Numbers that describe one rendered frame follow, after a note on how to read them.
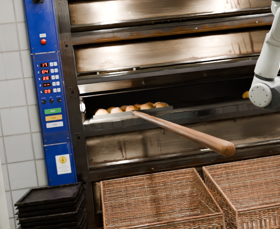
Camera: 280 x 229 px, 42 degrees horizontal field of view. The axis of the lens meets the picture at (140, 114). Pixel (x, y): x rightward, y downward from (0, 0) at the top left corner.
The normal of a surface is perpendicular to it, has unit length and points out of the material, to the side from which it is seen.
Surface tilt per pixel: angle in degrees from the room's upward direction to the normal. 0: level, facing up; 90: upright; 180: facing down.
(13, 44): 90
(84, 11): 70
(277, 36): 114
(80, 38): 90
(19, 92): 90
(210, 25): 90
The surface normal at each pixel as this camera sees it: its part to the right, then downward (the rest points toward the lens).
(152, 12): 0.07, -0.30
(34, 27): 0.11, 0.04
